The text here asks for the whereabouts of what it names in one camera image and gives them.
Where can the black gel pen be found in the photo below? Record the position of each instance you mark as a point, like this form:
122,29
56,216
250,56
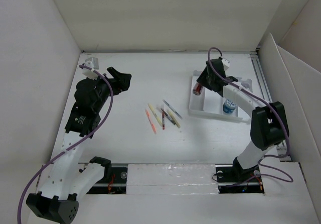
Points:
168,116

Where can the long yellow highlighter pen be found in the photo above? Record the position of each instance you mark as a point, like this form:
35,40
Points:
155,115

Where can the red gel pen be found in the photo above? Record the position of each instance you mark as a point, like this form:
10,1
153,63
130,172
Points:
163,119

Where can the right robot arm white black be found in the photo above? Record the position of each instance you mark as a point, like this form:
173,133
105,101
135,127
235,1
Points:
268,120

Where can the black mounting rail base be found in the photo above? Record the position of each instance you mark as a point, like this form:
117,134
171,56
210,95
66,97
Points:
116,184

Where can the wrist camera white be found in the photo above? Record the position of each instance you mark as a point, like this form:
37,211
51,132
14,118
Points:
88,66
226,63

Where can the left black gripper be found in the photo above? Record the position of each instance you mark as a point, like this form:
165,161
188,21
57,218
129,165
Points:
121,80

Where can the blue gel pen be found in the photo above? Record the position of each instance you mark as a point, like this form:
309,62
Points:
172,108

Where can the white divided organizer tray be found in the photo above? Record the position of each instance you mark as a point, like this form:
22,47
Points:
210,105

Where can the blue labelled round jar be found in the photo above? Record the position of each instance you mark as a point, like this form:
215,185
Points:
229,107

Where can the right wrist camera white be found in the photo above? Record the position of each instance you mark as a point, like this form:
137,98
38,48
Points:
226,63

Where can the white folded cardboard panel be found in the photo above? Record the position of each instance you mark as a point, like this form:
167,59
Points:
297,86

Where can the pink capped marker case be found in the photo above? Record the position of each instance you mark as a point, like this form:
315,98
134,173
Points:
197,89

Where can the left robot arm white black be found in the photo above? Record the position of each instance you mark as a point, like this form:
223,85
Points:
58,198

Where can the aluminium side rail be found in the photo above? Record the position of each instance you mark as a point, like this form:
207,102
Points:
267,98

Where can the orange highlighter pen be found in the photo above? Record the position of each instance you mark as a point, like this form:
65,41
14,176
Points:
150,121

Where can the short yellow highlighter pen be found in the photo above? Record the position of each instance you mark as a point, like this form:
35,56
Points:
174,119

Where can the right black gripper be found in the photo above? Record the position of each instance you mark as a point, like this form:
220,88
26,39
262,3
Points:
202,79

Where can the small clear glitter jar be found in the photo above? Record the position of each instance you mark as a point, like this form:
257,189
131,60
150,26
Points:
247,85

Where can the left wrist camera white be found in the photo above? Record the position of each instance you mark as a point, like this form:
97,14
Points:
88,66

